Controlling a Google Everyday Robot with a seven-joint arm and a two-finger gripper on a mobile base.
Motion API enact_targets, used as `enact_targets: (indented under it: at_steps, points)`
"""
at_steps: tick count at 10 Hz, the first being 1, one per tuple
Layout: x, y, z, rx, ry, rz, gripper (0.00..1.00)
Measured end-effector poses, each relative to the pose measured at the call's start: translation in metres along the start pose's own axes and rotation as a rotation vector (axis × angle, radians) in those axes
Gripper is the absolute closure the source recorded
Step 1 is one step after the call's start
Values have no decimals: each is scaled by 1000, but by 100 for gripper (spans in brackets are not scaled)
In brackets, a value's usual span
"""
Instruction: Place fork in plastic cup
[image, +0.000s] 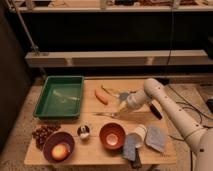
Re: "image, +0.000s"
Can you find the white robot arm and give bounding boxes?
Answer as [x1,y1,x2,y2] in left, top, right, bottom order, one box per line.
[118,78,213,171]

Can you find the small metal cup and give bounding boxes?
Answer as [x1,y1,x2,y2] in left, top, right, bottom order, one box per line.
[77,125,90,140]

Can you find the blue measuring spoon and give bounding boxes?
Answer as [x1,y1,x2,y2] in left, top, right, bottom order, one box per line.
[118,92,130,102]

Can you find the orange carrot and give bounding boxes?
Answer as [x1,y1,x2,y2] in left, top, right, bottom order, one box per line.
[94,90,108,105]

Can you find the orange bowl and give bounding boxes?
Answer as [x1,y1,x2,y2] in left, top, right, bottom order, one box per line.
[99,123,125,150]

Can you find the wooden table board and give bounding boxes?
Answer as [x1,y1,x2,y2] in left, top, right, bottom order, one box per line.
[23,78,178,167]

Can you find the blue grey sponge front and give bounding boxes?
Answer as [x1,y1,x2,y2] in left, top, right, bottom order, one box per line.
[123,134,136,161]

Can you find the grey sponge right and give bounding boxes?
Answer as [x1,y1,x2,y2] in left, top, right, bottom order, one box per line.
[145,125,166,152]

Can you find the grey metal shelf beam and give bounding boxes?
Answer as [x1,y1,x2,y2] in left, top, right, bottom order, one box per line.
[25,50,213,68]

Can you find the green plastic tray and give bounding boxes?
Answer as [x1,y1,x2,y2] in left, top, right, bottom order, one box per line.
[33,76,84,119]

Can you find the purple bowl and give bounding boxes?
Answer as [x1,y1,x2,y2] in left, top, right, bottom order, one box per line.
[43,132,75,163]

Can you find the yellow orange fruit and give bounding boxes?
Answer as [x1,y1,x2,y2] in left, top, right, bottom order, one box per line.
[51,144,68,161]

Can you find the bunch of dark grapes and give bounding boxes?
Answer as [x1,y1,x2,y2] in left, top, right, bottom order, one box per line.
[32,125,61,149]

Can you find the black cables on floor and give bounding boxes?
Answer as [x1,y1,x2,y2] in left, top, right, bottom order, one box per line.
[165,84,213,151]

